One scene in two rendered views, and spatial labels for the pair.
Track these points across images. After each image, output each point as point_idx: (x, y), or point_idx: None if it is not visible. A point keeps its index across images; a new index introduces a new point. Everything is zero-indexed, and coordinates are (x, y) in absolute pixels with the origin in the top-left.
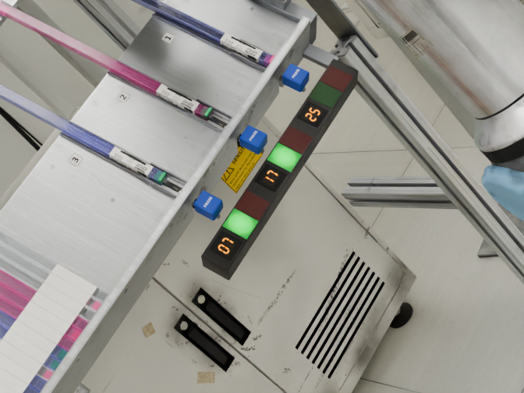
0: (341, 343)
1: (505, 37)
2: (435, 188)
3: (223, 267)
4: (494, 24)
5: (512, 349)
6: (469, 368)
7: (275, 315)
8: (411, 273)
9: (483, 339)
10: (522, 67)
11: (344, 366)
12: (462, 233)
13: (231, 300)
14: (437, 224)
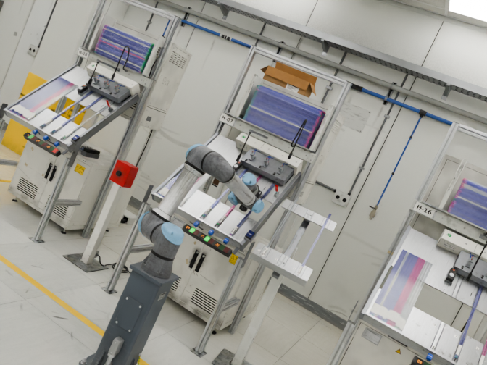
0: (198, 303)
1: (164, 201)
2: None
3: (182, 227)
4: (165, 199)
5: (187, 340)
6: (185, 333)
7: (202, 279)
8: (219, 327)
9: (193, 338)
10: (160, 205)
11: (193, 305)
12: (235, 350)
13: (204, 265)
14: None
